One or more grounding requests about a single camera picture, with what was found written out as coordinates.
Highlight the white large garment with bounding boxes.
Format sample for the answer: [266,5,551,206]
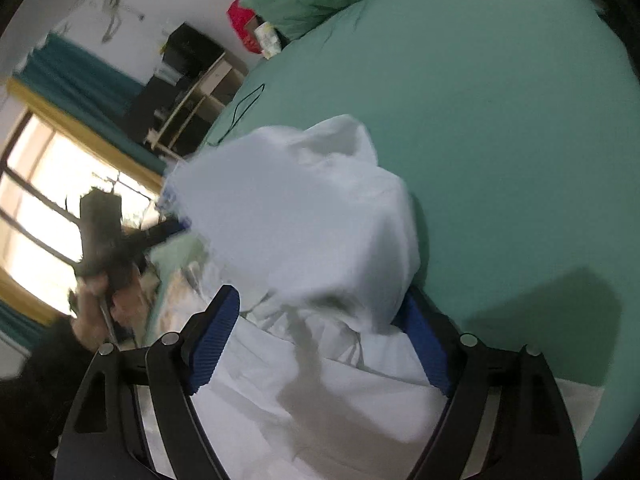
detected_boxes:
[135,114,606,480]

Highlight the red bag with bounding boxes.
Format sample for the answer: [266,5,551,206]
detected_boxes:
[227,0,264,56]

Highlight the window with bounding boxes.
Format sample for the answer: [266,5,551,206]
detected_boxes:
[0,109,162,313]

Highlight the black cable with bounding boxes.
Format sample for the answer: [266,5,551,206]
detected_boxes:
[209,82,266,147]

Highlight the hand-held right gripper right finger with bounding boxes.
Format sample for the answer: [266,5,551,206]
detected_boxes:
[395,288,583,480]

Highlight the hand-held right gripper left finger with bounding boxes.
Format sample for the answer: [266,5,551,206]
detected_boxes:
[52,285,241,480]

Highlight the black computer box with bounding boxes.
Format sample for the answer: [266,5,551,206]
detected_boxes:
[161,22,227,82]

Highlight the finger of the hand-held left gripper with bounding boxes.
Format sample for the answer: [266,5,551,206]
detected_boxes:
[131,216,192,255]

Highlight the black monitor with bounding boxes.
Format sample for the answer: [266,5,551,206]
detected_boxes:
[121,77,177,137]

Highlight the teal curtain with yellow trim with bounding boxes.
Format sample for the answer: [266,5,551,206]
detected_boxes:
[7,32,167,173]

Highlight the bed with green sheet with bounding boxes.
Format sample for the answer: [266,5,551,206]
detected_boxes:
[145,0,640,480]

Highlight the framed picture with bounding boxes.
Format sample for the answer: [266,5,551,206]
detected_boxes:
[254,22,284,59]

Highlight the person's left hand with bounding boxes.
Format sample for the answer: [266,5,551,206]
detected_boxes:
[69,272,147,352]

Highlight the light wooden desk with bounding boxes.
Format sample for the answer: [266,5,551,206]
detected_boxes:
[145,52,249,159]

